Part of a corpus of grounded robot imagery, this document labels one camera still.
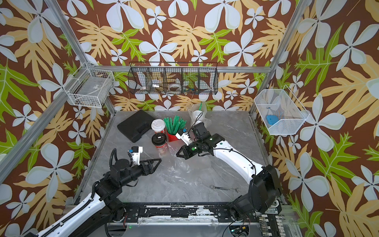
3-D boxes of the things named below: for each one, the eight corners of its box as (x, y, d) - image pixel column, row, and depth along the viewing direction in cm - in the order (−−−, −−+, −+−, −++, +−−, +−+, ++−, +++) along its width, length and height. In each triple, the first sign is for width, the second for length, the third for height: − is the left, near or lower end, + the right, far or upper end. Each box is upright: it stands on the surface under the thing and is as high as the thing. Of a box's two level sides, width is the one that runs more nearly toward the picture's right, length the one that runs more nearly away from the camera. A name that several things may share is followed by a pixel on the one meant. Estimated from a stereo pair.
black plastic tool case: (118, 130, 110) (115, 126, 106) (141, 113, 121) (139, 108, 117) (135, 143, 103) (132, 139, 98) (157, 124, 114) (156, 119, 110)
